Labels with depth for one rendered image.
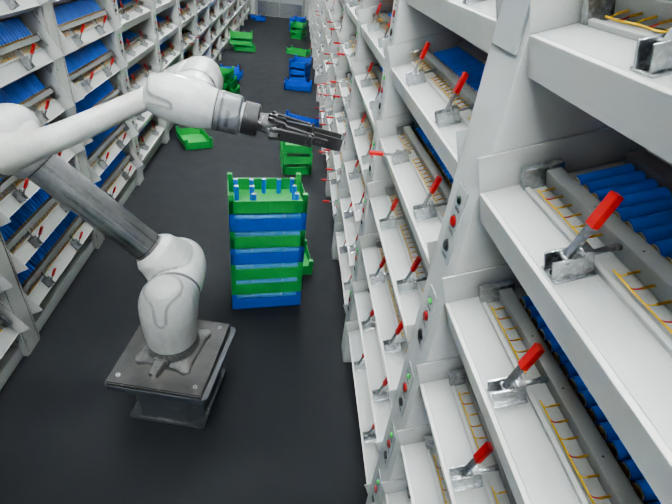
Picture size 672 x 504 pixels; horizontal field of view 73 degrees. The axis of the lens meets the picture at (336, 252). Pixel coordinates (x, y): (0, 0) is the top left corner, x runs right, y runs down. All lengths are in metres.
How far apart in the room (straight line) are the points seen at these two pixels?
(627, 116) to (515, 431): 0.35
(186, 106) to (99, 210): 0.54
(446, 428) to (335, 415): 0.93
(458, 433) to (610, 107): 0.53
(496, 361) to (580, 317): 0.21
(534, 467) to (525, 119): 0.39
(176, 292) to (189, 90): 0.59
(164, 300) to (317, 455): 0.70
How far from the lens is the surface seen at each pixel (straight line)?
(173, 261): 1.51
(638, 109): 0.41
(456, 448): 0.78
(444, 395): 0.83
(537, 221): 0.56
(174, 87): 1.07
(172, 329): 1.41
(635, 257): 0.49
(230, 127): 1.06
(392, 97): 1.28
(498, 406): 0.60
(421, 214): 0.90
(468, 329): 0.68
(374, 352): 1.39
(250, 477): 1.56
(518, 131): 0.60
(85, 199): 1.47
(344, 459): 1.60
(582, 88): 0.48
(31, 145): 1.24
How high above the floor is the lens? 1.36
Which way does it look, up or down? 34 degrees down
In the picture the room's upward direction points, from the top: 7 degrees clockwise
